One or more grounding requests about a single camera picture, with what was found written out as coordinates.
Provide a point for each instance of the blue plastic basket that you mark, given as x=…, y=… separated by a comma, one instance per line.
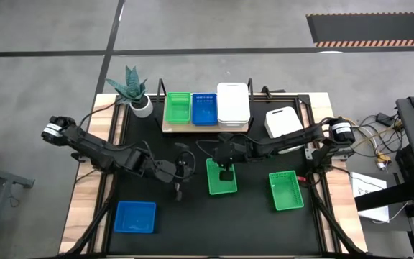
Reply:
x=205, y=111
x=135, y=217

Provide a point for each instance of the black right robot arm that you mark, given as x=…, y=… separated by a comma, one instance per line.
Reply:
x=286, y=142

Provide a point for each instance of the black power adapter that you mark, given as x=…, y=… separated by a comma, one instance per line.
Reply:
x=385, y=119

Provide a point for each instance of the yellow white connector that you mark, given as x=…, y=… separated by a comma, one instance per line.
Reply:
x=382, y=160

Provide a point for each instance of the black table mat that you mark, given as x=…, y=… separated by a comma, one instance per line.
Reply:
x=210, y=237

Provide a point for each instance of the green plastic basket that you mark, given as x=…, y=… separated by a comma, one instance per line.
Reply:
x=178, y=108
x=216, y=183
x=286, y=192

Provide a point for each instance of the white round plant pot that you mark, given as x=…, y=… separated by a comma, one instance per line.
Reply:
x=144, y=109

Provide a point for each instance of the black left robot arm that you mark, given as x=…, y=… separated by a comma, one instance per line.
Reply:
x=95, y=147

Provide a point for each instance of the black hazard-striped floor mat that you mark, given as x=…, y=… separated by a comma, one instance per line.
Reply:
x=372, y=28

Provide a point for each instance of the red plug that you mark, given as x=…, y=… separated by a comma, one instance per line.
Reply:
x=301, y=178

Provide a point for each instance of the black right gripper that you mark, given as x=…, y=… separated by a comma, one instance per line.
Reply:
x=232, y=153

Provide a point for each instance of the green snake plant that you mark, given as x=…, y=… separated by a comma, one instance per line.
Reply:
x=131, y=86

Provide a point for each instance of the small black camera mount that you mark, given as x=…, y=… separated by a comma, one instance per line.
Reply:
x=266, y=90

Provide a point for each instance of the silver metal bracket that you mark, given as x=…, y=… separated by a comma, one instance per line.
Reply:
x=310, y=153

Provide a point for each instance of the black metal bar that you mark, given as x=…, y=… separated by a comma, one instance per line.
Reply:
x=390, y=196

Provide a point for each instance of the white cardboard box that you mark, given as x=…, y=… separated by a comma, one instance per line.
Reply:
x=365, y=181

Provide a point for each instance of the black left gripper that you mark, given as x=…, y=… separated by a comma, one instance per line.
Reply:
x=164, y=171

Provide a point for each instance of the light wooden shelf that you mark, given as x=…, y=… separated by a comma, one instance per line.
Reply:
x=178, y=128

